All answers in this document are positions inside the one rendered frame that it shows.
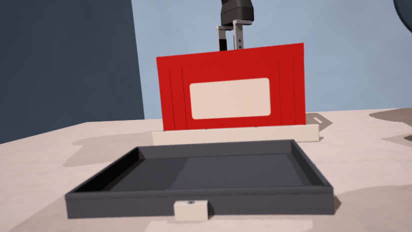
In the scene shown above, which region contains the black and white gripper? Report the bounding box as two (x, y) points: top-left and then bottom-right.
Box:
(215, 0), (254, 51)

